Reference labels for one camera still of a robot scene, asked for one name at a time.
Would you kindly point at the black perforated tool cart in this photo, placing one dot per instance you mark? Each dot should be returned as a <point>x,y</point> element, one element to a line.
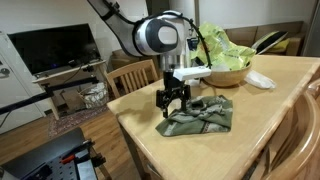
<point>40,153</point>

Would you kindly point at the wooden chair with slats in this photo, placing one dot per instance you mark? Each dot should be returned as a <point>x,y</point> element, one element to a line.
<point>131,68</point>

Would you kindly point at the brown cardboard box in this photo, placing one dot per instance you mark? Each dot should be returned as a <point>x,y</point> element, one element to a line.
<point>71,100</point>

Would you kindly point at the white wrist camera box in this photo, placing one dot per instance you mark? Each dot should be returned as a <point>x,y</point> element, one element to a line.
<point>191,73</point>

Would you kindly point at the light green snack bag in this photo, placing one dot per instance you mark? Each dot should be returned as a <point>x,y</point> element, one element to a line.
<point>230,53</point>

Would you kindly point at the black flat screen television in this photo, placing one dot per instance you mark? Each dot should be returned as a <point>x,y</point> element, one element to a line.
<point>50,48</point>

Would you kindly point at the black stand bar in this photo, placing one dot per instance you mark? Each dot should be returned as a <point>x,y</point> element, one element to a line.
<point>23,101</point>

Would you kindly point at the wicker basket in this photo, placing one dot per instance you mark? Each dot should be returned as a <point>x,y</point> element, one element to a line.
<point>95,96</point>

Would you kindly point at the round metal door knob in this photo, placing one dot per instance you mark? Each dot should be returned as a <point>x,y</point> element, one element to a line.
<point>4,71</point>

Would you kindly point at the white door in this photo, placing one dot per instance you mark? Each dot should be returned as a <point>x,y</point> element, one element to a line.
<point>13,86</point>

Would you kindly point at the yellow pillow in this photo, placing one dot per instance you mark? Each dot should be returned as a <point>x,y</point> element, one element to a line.
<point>282,46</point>

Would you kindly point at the brown wooden sofa bench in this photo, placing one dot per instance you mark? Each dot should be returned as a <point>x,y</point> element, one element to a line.
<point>295,45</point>

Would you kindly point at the striped green black pillow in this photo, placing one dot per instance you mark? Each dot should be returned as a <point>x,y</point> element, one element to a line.
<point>271,40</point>

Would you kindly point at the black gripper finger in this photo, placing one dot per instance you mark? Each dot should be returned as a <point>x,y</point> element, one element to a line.
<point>165,108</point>
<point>185,103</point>

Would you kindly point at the patterned floor rug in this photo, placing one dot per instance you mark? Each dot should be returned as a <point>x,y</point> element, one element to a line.
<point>70,121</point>

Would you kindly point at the brown armchair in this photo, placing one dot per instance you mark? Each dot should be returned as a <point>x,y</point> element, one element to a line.
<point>121,60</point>

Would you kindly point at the small black camera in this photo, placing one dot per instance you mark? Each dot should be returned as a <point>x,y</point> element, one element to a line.
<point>88,67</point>

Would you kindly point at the white television stand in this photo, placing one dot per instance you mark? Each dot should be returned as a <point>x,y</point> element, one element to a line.
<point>66,71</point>

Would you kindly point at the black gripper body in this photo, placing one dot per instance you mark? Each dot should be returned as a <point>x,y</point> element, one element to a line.
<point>173,91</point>

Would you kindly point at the round wooden bowl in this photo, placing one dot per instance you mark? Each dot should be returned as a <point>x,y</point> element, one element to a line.
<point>230,78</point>

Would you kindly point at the wooden chair back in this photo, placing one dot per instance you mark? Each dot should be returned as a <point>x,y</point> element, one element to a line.
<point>300,156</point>

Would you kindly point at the green patterned kitchen towel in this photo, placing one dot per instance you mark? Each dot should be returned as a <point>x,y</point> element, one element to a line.
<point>200,116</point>

